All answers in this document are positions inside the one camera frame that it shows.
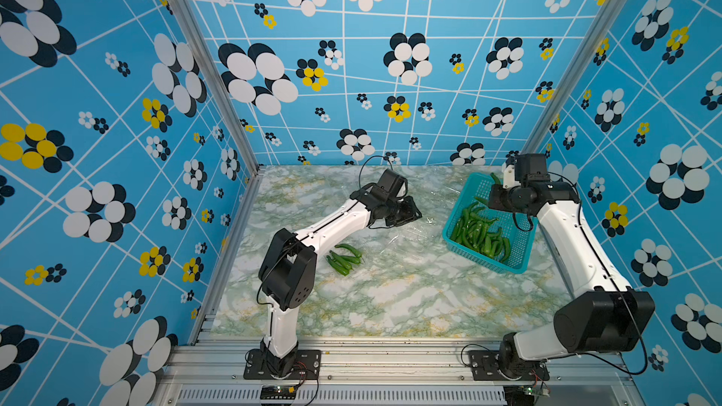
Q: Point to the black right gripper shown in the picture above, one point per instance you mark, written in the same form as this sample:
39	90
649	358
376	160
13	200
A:
494	203

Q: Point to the circuit board right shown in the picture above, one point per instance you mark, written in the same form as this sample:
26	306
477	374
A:
522	396

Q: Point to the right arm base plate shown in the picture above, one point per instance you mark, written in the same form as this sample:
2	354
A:
485	366

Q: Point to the teal plastic basket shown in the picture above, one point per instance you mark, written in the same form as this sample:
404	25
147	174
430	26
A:
517	227

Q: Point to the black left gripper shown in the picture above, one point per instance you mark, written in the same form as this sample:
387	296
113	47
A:
411	211

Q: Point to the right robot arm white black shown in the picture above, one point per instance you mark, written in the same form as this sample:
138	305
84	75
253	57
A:
606	315

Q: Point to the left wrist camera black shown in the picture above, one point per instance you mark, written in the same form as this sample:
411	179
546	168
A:
391	184

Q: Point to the aluminium corner post left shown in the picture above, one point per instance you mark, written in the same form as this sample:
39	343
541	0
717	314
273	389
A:
191	30

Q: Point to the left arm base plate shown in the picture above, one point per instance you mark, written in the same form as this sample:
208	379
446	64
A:
297	366

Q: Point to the aluminium corner post right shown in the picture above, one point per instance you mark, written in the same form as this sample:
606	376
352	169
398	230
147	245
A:
601	25

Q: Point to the green peppers inside basket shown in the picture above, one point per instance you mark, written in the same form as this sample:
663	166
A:
481	234

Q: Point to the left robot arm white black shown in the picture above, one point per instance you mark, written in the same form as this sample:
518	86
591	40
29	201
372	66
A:
288	271

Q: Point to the green circuit board left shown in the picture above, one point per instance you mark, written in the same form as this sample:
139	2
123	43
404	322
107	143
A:
278	394

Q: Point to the green peppers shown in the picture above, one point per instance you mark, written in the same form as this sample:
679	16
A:
344	264
481	234

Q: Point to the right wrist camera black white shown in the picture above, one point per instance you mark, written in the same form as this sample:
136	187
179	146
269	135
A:
524	169

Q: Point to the aluminium corner post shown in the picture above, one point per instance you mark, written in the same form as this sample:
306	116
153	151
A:
601	25
191	30

